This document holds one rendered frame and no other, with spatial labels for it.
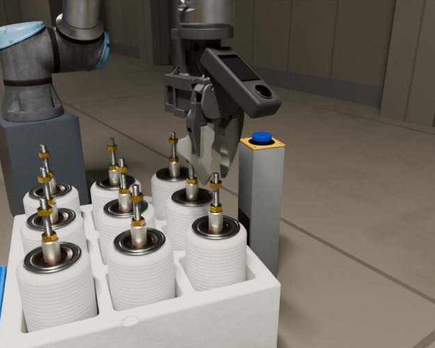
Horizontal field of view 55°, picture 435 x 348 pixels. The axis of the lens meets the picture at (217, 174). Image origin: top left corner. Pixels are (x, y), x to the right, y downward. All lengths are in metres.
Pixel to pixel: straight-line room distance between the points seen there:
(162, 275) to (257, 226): 0.33
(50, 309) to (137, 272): 0.12
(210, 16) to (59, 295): 0.40
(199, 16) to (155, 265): 0.33
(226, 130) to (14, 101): 0.70
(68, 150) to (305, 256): 0.67
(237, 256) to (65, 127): 0.67
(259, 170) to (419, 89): 1.67
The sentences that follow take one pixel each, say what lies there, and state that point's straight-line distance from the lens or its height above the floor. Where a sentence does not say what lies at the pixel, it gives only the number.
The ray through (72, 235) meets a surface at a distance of 0.70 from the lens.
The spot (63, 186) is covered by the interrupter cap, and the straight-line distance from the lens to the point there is 0.84.
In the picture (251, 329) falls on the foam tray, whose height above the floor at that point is 0.11.
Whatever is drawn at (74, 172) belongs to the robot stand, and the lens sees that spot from 1.21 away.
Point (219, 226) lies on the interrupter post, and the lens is 0.64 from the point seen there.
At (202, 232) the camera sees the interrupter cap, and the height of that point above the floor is 0.25.
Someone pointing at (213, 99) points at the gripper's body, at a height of 0.45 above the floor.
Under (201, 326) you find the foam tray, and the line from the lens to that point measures 0.65.
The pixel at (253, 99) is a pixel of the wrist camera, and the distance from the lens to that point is 0.50.
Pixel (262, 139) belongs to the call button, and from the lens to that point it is 0.84.
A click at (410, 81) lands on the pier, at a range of 2.43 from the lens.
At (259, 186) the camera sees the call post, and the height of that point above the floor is 0.23.
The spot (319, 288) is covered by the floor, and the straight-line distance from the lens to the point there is 0.97.
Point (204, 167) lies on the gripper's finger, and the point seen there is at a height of 0.36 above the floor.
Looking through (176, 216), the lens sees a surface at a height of 0.23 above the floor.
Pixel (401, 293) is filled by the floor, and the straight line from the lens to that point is 1.01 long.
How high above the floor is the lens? 0.57
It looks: 22 degrees down
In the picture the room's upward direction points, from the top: straight up
